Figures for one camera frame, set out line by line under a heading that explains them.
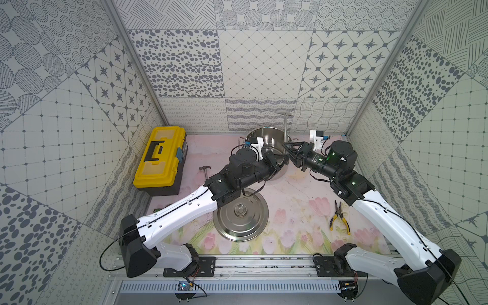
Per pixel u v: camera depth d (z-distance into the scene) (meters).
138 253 0.37
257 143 0.61
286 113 0.73
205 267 0.73
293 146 0.63
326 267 0.73
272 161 0.55
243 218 0.87
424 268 0.38
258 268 0.75
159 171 0.83
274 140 0.99
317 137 0.63
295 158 0.59
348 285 0.72
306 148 0.59
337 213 0.87
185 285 0.72
